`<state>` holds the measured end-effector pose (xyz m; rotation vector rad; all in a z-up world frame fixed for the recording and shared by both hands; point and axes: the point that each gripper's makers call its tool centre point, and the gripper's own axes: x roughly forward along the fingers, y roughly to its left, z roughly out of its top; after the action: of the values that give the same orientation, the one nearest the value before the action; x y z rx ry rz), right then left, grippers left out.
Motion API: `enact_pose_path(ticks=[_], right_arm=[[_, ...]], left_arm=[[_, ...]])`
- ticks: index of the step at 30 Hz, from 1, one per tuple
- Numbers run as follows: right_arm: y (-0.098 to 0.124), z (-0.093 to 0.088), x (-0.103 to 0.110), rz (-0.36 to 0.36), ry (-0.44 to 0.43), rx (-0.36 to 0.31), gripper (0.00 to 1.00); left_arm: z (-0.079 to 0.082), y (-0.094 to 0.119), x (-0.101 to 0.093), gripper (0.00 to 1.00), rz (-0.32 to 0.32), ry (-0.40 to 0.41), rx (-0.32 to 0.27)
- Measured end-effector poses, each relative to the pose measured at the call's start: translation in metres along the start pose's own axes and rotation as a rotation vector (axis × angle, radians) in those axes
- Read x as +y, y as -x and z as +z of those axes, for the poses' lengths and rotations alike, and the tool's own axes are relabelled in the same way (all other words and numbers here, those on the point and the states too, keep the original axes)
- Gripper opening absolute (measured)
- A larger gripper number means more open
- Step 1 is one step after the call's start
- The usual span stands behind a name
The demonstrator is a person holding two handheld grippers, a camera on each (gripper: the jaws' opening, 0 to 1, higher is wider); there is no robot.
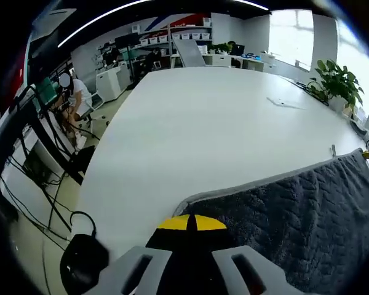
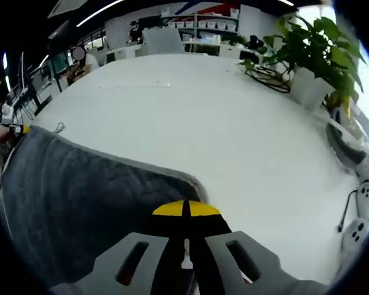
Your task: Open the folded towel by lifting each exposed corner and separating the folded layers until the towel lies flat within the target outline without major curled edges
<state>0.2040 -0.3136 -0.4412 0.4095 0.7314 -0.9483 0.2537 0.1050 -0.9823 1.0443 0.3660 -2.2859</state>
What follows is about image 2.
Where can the green leafy plant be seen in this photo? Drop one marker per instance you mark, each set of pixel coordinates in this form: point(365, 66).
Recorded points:
point(313, 43)

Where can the ceiling light strip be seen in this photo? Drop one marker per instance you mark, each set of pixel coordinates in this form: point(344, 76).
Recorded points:
point(98, 13)

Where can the grey towel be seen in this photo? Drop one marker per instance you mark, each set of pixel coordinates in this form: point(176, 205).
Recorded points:
point(80, 199)

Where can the shelf with white bins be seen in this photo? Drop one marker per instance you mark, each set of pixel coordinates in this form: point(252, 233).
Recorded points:
point(203, 23)

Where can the desk with black legs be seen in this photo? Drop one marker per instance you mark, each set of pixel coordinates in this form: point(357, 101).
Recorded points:
point(34, 95)

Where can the white power strip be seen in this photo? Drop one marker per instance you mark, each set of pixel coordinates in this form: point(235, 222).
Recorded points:
point(356, 230)

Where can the white cabinet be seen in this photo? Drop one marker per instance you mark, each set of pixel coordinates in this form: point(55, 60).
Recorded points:
point(120, 54)

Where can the white plant pot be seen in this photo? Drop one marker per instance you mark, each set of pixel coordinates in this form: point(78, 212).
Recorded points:
point(312, 89)

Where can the small green plant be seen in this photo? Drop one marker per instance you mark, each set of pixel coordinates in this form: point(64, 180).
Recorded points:
point(235, 40)

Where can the white office desk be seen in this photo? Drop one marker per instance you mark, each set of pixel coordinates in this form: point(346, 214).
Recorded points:
point(209, 49)

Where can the grey curved object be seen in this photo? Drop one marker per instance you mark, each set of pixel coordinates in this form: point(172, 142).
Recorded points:
point(344, 144)

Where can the black monitor on stand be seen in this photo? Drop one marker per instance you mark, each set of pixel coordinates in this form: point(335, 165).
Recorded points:
point(150, 23)

